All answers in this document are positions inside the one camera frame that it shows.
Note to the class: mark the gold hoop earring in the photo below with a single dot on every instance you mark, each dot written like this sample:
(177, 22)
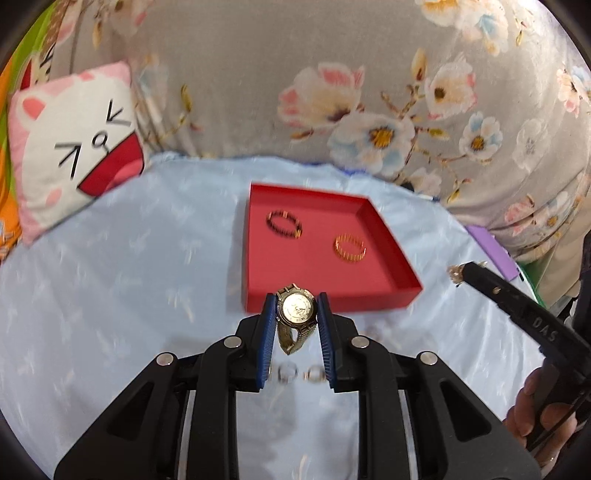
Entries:
(280, 373)

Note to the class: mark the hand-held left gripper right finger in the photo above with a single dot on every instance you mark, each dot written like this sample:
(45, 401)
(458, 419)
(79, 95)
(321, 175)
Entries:
(325, 341)

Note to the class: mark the light blue palm-print sheet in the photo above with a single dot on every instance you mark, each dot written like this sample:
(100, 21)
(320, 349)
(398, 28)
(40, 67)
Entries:
(115, 277)

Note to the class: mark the white pink cat pillow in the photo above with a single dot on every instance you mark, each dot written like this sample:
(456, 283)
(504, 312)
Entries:
(55, 138)

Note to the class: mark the grey floral blanket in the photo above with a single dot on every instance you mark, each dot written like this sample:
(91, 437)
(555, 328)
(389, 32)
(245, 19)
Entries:
(277, 46)

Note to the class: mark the purple flat object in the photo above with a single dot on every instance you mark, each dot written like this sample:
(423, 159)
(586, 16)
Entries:
(494, 251)

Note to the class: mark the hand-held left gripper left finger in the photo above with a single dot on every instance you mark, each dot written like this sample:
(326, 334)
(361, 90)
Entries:
(267, 341)

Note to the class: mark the orange green cartoon cloth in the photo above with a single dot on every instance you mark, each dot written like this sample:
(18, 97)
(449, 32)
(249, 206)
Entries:
(9, 203)

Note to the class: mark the gold wrist watch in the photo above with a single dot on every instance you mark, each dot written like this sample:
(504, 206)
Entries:
(298, 308)

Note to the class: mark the red cardboard box tray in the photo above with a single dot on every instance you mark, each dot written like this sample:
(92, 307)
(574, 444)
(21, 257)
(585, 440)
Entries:
(314, 267)

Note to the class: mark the person's right hand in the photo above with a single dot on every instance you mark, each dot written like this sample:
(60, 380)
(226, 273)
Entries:
(519, 415)

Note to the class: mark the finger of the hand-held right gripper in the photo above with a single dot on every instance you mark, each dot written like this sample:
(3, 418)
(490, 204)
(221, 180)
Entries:
(512, 300)

